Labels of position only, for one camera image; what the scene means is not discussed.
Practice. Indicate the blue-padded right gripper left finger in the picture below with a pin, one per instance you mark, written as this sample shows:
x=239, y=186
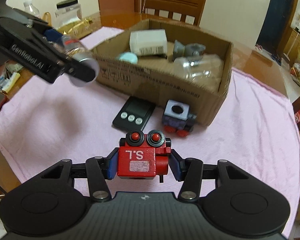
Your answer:
x=100, y=169

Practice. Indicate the clear water bottle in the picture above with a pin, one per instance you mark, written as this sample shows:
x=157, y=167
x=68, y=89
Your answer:
x=31, y=9

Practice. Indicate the teal round case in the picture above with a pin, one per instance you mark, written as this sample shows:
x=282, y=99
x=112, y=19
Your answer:
x=128, y=57

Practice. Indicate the glass bottle of yellow capsules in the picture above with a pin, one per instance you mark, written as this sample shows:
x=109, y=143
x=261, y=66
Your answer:
x=73, y=46

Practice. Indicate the purple black toy train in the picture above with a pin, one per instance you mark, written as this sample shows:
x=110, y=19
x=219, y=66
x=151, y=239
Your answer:
x=178, y=118

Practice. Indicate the gold tissue pack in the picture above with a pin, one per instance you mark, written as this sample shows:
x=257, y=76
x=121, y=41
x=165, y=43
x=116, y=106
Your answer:
x=78, y=29

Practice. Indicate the wooden chair far side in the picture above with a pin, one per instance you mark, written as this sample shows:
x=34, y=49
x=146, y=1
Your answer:
x=193, y=8

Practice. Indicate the clear plastic jar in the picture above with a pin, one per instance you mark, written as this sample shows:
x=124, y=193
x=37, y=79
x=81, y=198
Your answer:
x=199, y=68

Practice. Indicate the red toy train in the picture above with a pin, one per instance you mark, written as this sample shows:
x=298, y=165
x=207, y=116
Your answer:
x=143, y=156

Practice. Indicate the pink table cloth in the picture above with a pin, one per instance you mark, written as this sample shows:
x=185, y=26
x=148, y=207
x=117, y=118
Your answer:
x=251, y=175

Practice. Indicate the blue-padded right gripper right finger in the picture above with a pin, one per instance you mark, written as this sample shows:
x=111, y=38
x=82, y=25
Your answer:
x=189, y=171

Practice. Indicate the black-lidded clear jar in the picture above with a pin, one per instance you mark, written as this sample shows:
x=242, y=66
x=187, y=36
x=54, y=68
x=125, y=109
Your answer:
x=68, y=11

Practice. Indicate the brown cardboard box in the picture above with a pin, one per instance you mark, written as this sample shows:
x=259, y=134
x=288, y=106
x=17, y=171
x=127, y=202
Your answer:
x=153, y=79

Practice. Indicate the black digital timer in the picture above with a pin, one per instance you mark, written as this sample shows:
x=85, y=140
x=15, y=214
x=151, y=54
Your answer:
x=134, y=114

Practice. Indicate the white plastic jar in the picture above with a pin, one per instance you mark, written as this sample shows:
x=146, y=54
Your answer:
x=148, y=42

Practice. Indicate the grey elephant toy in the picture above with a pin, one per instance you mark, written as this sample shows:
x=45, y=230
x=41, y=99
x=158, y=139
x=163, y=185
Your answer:
x=189, y=50

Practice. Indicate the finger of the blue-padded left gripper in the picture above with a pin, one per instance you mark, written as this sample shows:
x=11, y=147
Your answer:
x=82, y=69
x=42, y=27

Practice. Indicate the yellow sticky note pad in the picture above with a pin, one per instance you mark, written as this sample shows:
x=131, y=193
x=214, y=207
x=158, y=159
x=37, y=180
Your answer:
x=7, y=85

